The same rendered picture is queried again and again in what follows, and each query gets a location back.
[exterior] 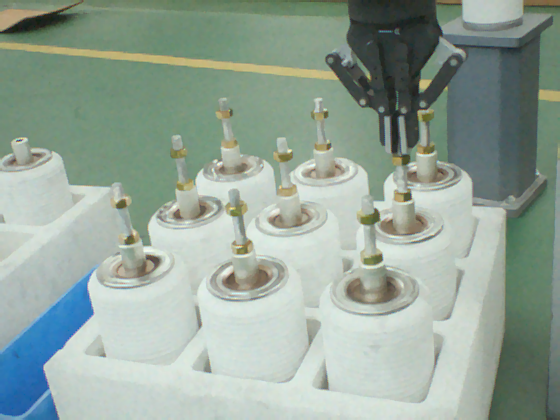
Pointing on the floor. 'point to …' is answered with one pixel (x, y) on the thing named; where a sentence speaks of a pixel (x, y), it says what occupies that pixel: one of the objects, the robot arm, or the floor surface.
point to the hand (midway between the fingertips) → (399, 131)
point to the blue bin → (19, 386)
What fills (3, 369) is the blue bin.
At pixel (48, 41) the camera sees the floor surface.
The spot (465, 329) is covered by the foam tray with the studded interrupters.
